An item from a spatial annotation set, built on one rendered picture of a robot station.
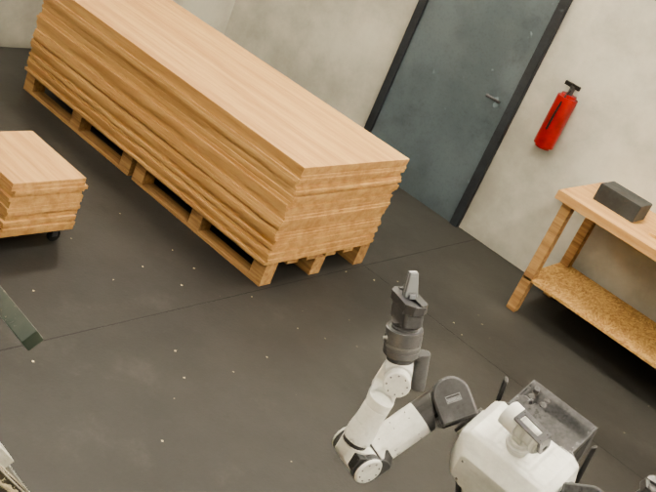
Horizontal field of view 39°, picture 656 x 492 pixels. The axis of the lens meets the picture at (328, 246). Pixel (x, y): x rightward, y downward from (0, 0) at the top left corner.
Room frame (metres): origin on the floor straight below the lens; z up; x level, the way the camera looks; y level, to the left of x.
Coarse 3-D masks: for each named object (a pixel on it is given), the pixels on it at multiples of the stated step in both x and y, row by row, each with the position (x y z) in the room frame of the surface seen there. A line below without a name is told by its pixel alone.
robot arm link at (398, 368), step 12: (384, 348) 1.88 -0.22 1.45; (420, 348) 1.89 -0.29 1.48; (396, 360) 1.86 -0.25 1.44; (408, 360) 1.86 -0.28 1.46; (420, 360) 1.88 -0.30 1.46; (384, 372) 1.88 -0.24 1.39; (396, 372) 1.84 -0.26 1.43; (408, 372) 1.87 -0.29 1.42; (420, 372) 1.88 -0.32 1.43; (384, 384) 1.83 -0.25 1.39; (396, 384) 1.83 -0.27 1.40; (408, 384) 1.84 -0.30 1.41; (420, 384) 1.88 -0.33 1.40; (396, 396) 1.83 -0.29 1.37
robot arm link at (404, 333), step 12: (396, 288) 1.95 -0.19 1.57; (396, 300) 1.90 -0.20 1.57; (408, 300) 1.89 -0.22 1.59; (420, 300) 1.90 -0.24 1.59; (396, 312) 1.90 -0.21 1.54; (408, 312) 1.85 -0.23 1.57; (420, 312) 1.86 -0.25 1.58; (396, 324) 1.88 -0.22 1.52; (408, 324) 1.86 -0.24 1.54; (420, 324) 1.88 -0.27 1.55; (384, 336) 1.88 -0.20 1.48; (396, 336) 1.86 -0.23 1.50; (408, 336) 1.86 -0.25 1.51; (420, 336) 1.88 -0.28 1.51; (396, 348) 1.86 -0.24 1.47; (408, 348) 1.86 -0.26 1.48
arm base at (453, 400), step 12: (444, 384) 2.00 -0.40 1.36; (456, 384) 2.00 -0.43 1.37; (432, 396) 1.98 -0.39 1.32; (444, 396) 1.98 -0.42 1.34; (456, 396) 1.98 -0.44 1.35; (468, 396) 1.99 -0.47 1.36; (444, 408) 1.96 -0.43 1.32; (456, 408) 1.97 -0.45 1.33; (468, 408) 1.97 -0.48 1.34; (444, 420) 1.95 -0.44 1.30; (456, 420) 1.95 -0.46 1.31
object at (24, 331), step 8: (0, 288) 0.82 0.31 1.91; (0, 296) 0.82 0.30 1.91; (8, 296) 0.82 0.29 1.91; (0, 304) 0.81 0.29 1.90; (8, 304) 0.81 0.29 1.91; (0, 312) 0.80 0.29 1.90; (8, 312) 0.80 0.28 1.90; (16, 312) 0.80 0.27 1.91; (8, 320) 0.79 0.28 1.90; (16, 320) 0.79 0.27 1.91; (24, 320) 0.79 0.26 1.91; (16, 328) 0.78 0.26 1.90; (24, 328) 0.78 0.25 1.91; (32, 328) 0.78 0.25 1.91; (16, 336) 0.78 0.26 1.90; (24, 336) 0.77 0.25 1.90; (32, 336) 0.78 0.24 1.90; (40, 336) 0.79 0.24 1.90; (24, 344) 0.77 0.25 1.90; (32, 344) 0.78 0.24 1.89
